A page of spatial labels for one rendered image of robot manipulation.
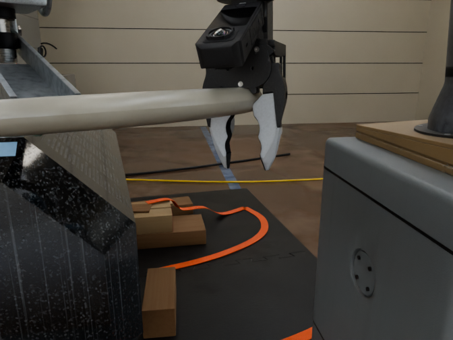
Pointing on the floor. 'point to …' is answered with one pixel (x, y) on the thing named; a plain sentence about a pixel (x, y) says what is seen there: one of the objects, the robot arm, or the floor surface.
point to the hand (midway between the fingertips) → (244, 160)
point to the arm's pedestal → (383, 247)
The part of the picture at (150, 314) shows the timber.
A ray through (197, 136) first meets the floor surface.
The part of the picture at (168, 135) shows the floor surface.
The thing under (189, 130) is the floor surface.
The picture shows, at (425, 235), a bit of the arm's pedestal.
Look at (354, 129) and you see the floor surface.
